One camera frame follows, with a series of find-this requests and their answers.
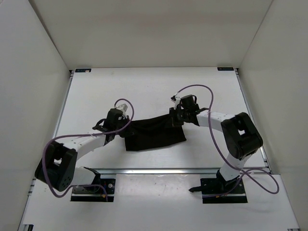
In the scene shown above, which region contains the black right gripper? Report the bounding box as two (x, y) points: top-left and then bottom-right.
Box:
(164, 107), (190, 128)

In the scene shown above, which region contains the black skirt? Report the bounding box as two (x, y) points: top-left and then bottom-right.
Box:
(125, 115), (186, 152)

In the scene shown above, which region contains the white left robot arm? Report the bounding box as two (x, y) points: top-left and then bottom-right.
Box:
(35, 104), (129, 192)

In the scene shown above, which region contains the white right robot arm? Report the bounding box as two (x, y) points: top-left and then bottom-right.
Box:
(169, 94), (263, 194)

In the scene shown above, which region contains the blue right corner label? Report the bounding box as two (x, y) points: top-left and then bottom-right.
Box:
(217, 67), (234, 71)

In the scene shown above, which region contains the blue corner label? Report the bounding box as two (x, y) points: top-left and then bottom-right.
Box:
(217, 67), (234, 71)
(75, 68), (91, 73)

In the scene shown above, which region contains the blue left corner label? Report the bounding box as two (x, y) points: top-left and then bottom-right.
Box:
(75, 68), (91, 73)

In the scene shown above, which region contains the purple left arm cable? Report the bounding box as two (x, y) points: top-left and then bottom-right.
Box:
(41, 98), (134, 200)

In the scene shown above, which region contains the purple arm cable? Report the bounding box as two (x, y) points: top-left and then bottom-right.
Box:
(41, 98), (134, 200)
(202, 85), (280, 199)

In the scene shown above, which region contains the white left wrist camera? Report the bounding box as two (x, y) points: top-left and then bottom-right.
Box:
(114, 103), (128, 118)

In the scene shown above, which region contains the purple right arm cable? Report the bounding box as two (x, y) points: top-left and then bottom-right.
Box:
(202, 85), (280, 199)

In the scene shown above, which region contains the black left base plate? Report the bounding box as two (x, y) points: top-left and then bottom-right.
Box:
(70, 175), (116, 203)

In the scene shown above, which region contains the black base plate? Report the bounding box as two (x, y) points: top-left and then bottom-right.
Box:
(70, 175), (116, 203)
(200, 178), (248, 204)

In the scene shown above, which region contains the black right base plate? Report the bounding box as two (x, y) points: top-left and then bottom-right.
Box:
(200, 178), (248, 204)

